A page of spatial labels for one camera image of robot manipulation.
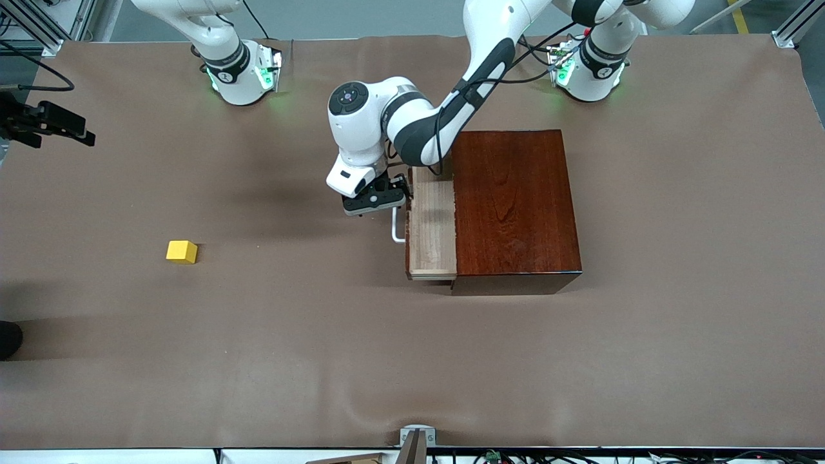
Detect wooden drawer with white handle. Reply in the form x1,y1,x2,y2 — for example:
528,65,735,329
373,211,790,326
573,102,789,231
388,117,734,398
391,166,458,282

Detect yellow cube block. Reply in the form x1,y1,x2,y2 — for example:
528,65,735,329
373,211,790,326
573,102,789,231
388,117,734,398
166,240,199,264

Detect dark brown wooden cabinet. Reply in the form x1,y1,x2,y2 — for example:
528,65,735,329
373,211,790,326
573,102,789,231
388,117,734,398
449,130,583,296

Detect brown table mat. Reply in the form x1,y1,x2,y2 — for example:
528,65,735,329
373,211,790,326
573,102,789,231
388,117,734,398
0,34,825,450

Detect black round object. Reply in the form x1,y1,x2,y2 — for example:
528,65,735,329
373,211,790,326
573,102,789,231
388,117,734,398
0,321,24,362

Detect brown cardboard piece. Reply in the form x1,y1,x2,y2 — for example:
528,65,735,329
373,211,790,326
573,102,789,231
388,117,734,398
303,452,385,464

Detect grey slanted bar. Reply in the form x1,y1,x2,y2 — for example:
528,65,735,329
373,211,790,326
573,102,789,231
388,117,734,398
693,0,752,34

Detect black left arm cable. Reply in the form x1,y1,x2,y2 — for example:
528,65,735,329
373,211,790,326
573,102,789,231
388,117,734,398
433,21,584,176

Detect aluminium frame profile with bracket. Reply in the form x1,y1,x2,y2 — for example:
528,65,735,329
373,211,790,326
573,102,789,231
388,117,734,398
0,0,65,57
771,0,825,50

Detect upright aluminium frame profile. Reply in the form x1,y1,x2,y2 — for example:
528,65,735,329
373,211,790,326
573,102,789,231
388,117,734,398
66,0,99,41

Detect black left base cables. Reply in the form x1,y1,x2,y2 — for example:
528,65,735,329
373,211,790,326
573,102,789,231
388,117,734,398
516,34,563,69

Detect black right base cable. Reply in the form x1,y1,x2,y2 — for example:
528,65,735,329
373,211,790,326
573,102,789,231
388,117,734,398
241,0,271,41

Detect grey metal clamp bracket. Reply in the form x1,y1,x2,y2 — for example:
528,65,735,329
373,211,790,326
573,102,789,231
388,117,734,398
396,425,437,464

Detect tangled black cables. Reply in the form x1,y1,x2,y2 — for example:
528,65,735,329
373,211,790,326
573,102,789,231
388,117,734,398
431,449,825,464

